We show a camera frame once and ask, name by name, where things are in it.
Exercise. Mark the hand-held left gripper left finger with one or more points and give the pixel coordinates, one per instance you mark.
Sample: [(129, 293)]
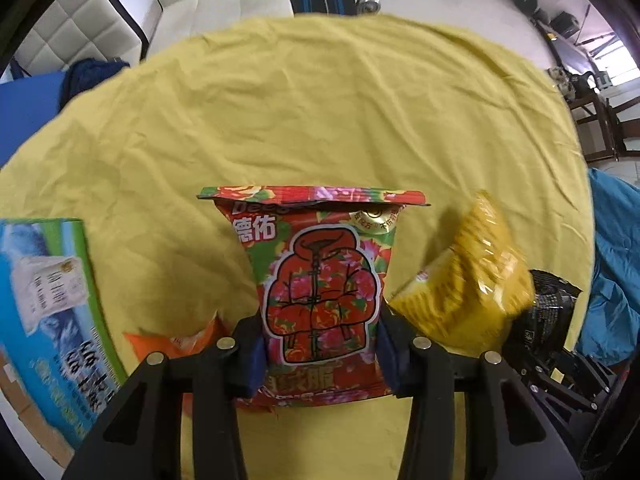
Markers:
[(252, 360)]

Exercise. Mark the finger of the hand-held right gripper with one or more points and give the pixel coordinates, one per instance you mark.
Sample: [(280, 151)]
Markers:
[(565, 375)]

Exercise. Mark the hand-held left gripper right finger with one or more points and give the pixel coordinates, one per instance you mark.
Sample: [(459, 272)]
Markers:
[(389, 360)]

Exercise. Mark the red floral snack packet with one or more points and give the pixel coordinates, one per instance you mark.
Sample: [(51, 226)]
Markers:
[(320, 285)]

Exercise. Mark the yellow snack packet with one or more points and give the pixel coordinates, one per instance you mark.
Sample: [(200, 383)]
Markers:
[(465, 285)]

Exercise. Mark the orange snack packet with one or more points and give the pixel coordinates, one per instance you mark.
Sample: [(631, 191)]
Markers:
[(192, 342)]

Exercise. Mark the black snack packet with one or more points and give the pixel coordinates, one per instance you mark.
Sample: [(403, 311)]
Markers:
[(547, 305)]

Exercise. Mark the blue green printed cardboard box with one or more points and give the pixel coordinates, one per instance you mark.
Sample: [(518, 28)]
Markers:
[(50, 310)]

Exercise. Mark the dark wooden chair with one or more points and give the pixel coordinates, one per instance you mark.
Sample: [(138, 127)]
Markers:
[(600, 130)]

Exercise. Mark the yellow cloth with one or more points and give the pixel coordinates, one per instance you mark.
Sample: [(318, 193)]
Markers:
[(325, 110)]

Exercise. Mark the dark blue knitted cloth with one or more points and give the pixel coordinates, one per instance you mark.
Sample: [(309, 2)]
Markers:
[(92, 77)]

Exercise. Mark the dark desk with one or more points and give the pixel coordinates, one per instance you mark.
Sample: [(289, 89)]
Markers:
[(570, 47)]

